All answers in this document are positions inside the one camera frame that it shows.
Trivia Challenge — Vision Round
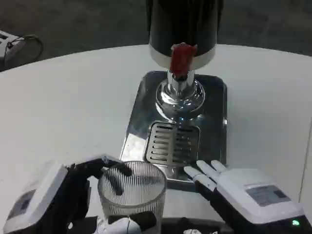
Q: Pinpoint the black drink dispenser chrome base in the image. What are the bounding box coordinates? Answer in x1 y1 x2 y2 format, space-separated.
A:
145 0 222 122

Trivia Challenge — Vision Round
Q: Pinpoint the red dispenser tap handle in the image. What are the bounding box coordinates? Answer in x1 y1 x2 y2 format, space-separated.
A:
169 42 198 81

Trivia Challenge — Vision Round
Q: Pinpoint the steel drip tray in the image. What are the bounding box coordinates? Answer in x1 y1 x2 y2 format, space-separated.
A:
119 70 229 184

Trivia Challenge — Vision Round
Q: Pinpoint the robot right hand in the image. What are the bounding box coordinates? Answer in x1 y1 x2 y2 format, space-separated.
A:
183 159 308 234

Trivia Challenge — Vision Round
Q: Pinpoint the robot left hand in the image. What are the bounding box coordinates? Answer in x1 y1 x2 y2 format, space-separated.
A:
1 153 158 234

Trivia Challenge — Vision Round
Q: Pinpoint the clear ribbed glass cup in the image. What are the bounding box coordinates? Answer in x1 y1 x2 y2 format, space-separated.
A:
97 160 168 231

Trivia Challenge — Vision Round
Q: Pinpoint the slotted steel drip grid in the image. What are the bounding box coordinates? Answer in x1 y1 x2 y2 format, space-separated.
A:
144 121 201 166

